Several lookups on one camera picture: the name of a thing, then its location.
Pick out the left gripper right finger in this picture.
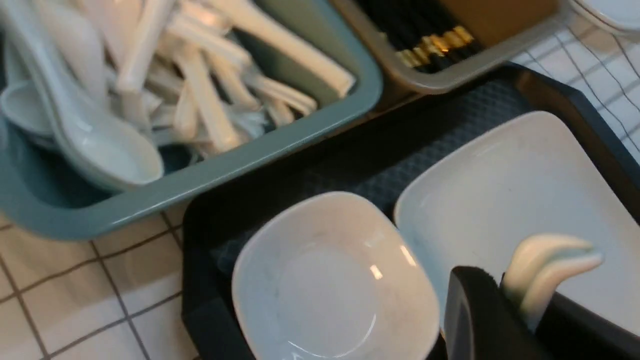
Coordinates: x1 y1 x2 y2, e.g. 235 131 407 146
535 292 640 360

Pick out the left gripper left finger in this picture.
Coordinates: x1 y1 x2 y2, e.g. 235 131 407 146
444 266 541 360

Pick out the white ceramic soup spoon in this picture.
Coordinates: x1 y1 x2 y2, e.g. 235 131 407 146
500 233 605 332

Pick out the large white square plate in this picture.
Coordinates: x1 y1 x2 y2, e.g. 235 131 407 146
394 111 640 335

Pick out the white square bowl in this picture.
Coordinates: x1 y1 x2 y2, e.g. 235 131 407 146
231 191 441 360

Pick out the black serving tray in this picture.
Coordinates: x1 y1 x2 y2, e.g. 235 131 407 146
182 63 639 360

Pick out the brown plastic bin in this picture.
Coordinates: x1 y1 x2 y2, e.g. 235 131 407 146
331 0 569 100

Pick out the pile of black chopsticks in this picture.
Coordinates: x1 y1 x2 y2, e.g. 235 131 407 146
356 0 483 74

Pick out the stack of white plates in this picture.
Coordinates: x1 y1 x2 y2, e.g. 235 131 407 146
569 0 640 37

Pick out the white grid tablecloth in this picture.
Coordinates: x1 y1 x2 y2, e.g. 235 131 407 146
1 14 639 360

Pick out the pile of white spoons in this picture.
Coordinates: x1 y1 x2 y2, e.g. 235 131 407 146
1 0 357 192

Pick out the teal plastic bin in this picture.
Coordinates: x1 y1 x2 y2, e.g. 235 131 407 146
1 0 383 242

